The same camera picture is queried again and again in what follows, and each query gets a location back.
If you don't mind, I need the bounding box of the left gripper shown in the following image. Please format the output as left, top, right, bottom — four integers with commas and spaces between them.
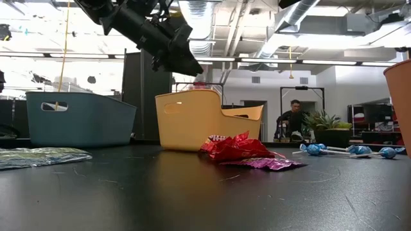
143, 24, 204, 77

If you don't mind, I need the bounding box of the yellow plastic bin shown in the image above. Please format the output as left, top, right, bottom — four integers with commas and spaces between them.
155, 89, 264, 152

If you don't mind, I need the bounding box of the red candy packet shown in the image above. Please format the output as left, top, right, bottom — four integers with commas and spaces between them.
199, 133, 229, 154
210, 130, 276, 162

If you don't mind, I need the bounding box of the purple candy packet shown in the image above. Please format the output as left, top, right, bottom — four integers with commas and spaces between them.
219, 157, 308, 172

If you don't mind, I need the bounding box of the blue twisted candy stick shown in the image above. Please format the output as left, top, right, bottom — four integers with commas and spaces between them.
19, 154, 94, 170

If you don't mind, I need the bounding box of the ceiling light strip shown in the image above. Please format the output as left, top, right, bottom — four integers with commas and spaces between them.
301, 59, 358, 66
361, 61, 399, 68
192, 56, 237, 63
240, 58, 299, 64

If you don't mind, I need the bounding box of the black divider panel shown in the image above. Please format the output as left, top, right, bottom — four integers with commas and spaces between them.
121, 47, 175, 142

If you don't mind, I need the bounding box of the blue plastic bin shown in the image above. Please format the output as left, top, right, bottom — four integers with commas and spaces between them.
25, 91, 137, 148

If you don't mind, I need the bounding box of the person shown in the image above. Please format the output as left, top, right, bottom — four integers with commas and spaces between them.
274, 99, 311, 142

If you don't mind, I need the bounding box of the small potted succulent plant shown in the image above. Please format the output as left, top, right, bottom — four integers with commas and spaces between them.
301, 110, 353, 149

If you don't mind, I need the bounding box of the black equipment shelf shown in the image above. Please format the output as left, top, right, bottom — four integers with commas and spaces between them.
346, 98, 406, 146

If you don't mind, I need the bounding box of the orange plastic bin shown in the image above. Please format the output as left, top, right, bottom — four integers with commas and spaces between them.
383, 59, 411, 160

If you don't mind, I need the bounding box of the black metal frame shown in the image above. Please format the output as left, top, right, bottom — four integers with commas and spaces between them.
175, 81, 225, 108

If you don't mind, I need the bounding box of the silver ceiling duct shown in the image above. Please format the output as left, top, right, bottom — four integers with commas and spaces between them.
178, 0, 214, 58
253, 0, 322, 68

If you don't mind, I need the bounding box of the yellow hanging cord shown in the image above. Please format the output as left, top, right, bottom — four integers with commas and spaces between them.
288, 46, 295, 80

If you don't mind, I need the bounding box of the black stand frame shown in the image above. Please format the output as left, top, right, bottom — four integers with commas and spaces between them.
279, 85, 326, 142

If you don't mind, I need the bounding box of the yellow cable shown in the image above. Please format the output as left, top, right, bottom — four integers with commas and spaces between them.
54, 0, 71, 112

